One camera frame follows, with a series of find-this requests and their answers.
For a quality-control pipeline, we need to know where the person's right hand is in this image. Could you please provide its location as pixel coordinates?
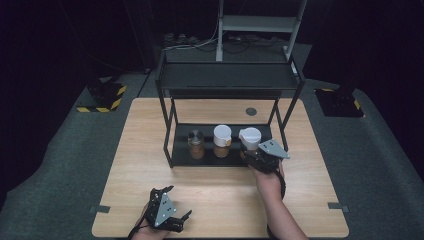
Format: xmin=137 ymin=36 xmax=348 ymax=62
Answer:
xmin=254 ymin=162 xmax=286 ymax=202

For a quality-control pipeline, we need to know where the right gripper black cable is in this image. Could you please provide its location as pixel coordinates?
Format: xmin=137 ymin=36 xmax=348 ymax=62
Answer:
xmin=275 ymin=169 xmax=288 ymax=202

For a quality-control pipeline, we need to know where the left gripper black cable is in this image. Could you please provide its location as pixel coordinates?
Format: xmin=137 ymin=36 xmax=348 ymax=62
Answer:
xmin=127 ymin=206 xmax=152 ymax=240

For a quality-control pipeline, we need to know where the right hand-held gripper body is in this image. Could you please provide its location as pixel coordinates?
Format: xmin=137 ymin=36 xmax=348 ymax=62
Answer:
xmin=247 ymin=138 xmax=291 ymax=175

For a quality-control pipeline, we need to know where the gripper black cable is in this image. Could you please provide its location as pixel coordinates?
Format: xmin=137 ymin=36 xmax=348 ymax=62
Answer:
xmin=275 ymin=169 xmax=288 ymax=202
xmin=127 ymin=206 xmax=152 ymax=240

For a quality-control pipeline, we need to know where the bundle of floor cables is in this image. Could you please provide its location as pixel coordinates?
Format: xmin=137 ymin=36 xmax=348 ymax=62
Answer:
xmin=162 ymin=19 xmax=288 ymax=54

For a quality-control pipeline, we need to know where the white metal stand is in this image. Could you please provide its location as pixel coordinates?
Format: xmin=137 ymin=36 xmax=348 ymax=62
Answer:
xmin=215 ymin=0 xmax=308 ymax=63

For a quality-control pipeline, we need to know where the black power strip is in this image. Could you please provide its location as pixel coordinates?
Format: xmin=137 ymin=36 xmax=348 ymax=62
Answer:
xmin=162 ymin=32 xmax=202 ymax=48

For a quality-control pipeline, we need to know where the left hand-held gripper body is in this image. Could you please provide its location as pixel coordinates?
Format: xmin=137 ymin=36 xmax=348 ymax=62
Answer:
xmin=144 ymin=187 xmax=184 ymax=234

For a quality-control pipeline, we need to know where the grey tape strip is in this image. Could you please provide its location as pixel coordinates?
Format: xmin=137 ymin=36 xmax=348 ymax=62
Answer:
xmin=327 ymin=201 xmax=351 ymax=214
xmin=88 ymin=204 xmax=111 ymax=214

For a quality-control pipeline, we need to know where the white cup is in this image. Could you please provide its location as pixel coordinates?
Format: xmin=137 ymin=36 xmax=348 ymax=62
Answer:
xmin=238 ymin=126 xmax=263 ymax=158

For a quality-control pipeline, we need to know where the person's left hand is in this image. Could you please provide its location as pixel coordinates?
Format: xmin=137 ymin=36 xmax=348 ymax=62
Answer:
xmin=131 ymin=208 xmax=172 ymax=240

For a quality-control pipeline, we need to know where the hazard-striped black stand base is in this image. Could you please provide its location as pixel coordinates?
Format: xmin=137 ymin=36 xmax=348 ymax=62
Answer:
xmin=314 ymin=86 xmax=366 ymax=119
xmin=76 ymin=77 xmax=128 ymax=114

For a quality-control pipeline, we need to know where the black two-tier metal rack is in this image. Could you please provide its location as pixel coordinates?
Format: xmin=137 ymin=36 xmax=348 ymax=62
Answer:
xmin=155 ymin=53 xmax=306 ymax=169

